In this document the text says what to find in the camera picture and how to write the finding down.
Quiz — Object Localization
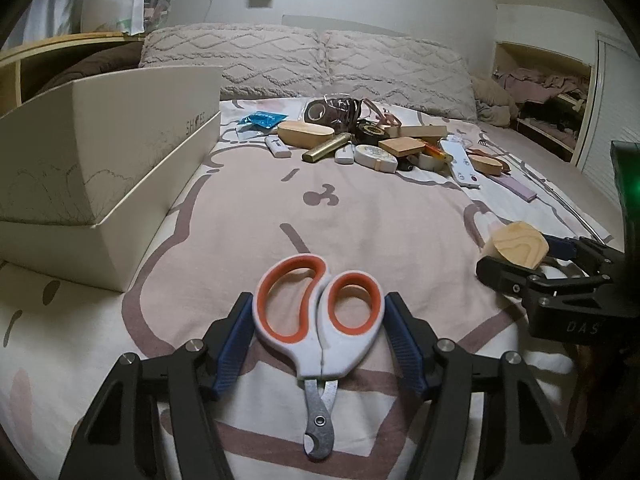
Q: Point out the pile of clothes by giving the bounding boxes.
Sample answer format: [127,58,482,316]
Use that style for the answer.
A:
[495,67,591,146]

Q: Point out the thin metal rod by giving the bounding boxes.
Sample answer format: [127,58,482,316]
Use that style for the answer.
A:
[520,160,612,242]

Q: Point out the white remote control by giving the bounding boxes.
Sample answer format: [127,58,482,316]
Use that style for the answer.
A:
[440,135,482,189]

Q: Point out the rectangular wooden block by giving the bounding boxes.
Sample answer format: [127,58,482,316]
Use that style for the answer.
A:
[385,125,447,140]

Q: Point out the white orange scissors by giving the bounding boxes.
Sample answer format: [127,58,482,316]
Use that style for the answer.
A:
[252,254,386,461]

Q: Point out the light wooden chunk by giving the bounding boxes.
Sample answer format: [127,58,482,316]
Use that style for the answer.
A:
[482,221,551,271]

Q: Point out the brown blanket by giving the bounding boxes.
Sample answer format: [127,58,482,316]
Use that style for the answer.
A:
[45,42,146,92]

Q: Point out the square wooden block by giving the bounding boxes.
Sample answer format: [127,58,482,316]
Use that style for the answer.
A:
[378,137,426,159]

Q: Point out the printed blanket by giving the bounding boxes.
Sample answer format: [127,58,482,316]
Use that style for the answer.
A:
[0,97,616,480]

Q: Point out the purple box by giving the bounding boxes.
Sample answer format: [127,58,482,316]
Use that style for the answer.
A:
[505,172,537,201]

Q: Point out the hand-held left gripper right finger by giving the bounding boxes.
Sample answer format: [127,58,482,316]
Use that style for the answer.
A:
[384,292,583,480]

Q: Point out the white cabinet door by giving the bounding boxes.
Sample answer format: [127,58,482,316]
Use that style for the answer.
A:
[575,30,640,211]

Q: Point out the cream shoe box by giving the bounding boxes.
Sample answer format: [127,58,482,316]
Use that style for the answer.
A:
[0,110,222,293]

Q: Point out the blue packet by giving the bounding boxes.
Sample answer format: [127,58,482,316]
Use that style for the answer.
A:
[239,111,279,129]

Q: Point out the cream printed box lid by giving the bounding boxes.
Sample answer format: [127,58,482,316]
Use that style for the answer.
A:
[0,65,224,226]

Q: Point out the wooden shelf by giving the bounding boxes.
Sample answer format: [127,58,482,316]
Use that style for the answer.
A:
[0,32,146,106]

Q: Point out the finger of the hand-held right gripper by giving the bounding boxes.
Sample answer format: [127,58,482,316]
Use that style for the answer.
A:
[544,234,626,273]
[475,256,613,307]

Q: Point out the oval wooden block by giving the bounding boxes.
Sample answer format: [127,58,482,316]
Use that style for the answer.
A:
[277,121,336,149]

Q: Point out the clear glass jar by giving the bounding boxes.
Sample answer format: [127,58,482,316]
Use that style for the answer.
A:
[305,97,362,129]

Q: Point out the beige cushion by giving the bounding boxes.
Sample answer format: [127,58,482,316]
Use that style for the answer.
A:
[472,77,518,126]

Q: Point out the beige textured pillow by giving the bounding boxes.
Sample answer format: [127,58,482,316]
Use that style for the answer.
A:
[320,30,478,121]
[137,24,333,102]

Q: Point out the brass cylinder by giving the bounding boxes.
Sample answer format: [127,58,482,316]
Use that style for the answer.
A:
[301,132,353,163]

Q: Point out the grey curtain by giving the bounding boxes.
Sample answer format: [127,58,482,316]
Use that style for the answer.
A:
[10,0,82,51]

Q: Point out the small white lighter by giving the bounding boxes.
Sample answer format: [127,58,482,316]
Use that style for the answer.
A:
[265,135,292,159]

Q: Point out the shiny patterned gift bag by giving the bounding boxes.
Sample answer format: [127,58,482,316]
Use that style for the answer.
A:
[145,0,177,31]

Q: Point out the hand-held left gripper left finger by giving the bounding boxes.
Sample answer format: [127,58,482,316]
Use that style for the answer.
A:
[57,292,258,480]

